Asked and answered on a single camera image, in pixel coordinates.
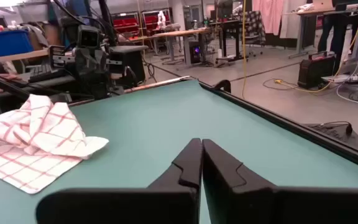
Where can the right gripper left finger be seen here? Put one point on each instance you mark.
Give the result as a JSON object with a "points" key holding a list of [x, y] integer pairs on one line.
{"points": [[179, 174]]}

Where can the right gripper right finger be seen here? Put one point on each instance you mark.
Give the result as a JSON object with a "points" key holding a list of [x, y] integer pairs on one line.
{"points": [[225, 180]]}

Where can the white red-checked towel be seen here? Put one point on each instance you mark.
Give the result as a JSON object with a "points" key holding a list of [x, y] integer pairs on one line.
{"points": [[33, 137]]}

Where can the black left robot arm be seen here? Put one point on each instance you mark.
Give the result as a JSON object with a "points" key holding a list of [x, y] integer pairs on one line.
{"points": [[129, 59]]}

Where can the black keyboard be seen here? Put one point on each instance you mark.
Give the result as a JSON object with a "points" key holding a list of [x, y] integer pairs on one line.
{"points": [[45, 73]]}

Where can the green table mat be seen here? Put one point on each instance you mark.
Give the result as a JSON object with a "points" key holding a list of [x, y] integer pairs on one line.
{"points": [[166, 124]]}

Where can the red bin shelf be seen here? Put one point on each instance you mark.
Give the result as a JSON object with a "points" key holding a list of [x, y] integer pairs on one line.
{"points": [[126, 25], [154, 20]]}

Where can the blue plastic bin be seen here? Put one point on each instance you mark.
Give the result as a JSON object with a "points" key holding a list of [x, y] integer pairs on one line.
{"points": [[5, 43]]}

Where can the black table clamp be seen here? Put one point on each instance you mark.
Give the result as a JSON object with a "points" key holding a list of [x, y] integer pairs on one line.
{"points": [[224, 85]]}

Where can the wooden desk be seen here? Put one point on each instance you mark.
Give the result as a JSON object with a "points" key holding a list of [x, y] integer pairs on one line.
{"points": [[182, 32]]}

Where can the computer with purple light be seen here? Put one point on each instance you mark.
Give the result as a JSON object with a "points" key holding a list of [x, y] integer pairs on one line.
{"points": [[195, 51]]}

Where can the black case red trim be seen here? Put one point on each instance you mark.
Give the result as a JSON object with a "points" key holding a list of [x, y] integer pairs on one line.
{"points": [[315, 70]]}

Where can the white power strip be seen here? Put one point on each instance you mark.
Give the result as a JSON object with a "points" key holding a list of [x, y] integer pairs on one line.
{"points": [[343, 78]]}

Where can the checked fabric chair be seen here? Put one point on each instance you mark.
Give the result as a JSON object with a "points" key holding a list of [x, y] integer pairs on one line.
{"points": [[255, 26]]}

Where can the pink curtain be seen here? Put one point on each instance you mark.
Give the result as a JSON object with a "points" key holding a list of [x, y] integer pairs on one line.
{"points": [[269, 15]]}

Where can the white curtain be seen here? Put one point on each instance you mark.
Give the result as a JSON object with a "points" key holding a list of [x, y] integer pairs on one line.
{"points": [[291, 18]]}

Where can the person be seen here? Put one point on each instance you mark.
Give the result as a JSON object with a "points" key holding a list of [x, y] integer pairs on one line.
{"points": [[337, 28]]}

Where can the long desk grey legs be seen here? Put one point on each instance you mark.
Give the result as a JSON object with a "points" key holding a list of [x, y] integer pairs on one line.
{"points": [[322, 12]]}

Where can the white laptop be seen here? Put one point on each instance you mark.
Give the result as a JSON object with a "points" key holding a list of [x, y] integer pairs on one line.
{"points": [[322, 4]]}

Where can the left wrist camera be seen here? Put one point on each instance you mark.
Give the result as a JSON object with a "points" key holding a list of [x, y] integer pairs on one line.
{"points": [[89, 37]]}

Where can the black metal table frame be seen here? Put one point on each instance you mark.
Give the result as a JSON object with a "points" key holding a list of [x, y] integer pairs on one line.
{"points": [[353, 154]]}

